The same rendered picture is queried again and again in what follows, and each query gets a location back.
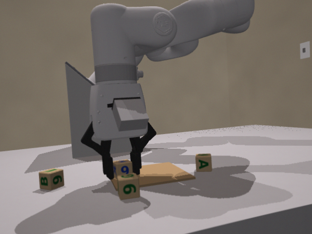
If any tan flat mat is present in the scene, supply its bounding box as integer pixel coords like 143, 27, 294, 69
111, 162, 195, 191

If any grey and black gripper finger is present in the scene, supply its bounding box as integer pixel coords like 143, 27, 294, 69
81, 122, 114, 180
129, 122, 156, 175

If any wooden letter block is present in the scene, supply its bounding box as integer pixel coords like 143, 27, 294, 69
195, 154, 212, 172
113, 159, 133, 179
117, 173, 140, 200
39, 168, 64, 190

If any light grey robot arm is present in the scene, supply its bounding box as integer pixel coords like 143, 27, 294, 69
88, 0, 254, 132

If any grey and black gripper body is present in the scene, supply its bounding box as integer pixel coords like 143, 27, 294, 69
90, 80, 148, 141

